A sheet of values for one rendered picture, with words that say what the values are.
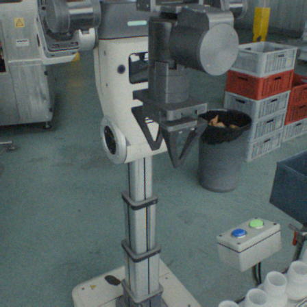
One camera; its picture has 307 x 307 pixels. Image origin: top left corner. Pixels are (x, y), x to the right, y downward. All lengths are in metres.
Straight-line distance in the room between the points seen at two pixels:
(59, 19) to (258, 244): 0.66
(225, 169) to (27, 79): 2.50
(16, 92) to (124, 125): 3.22
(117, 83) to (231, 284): 1.58
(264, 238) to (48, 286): 1.62
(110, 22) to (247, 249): 0.68
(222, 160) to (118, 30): 1.92
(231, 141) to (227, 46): 2.26
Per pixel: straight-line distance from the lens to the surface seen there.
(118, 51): 0.88
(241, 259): 0.77
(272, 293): 0.65
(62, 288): 2.17
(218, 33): 0.37
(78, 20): 0.75
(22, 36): 3.96
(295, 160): 1.60
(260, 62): 3.09
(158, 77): 0.43
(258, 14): 10.91
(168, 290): 1.76
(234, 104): 3.35
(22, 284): 2.26
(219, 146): 2.64
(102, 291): 1.77
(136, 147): 0.99
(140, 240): 1.27
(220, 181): 2.83
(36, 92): 4.09
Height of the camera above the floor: 1.63
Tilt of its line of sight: 28 degrees down
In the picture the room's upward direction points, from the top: straight up
